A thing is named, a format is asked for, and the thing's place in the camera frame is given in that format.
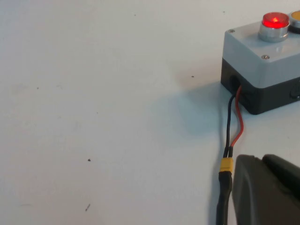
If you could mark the grey control box black base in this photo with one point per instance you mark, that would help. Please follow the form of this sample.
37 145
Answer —
246 54

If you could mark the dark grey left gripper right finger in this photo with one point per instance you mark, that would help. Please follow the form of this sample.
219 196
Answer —
283 171

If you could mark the yellow push button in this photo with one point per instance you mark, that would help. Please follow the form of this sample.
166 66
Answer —
295 16

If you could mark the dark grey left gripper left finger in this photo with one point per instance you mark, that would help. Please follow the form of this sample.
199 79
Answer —
257 194

